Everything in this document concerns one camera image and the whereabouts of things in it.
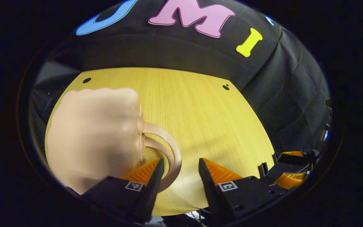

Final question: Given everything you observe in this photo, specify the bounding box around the black backdrop cloth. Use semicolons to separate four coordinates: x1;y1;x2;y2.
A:
29;0;331;155

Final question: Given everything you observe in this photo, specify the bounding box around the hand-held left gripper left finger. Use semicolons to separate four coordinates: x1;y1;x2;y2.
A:
81;158;165;223

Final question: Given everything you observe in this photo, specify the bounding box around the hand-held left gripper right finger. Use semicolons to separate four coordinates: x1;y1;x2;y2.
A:
198;158;283;223

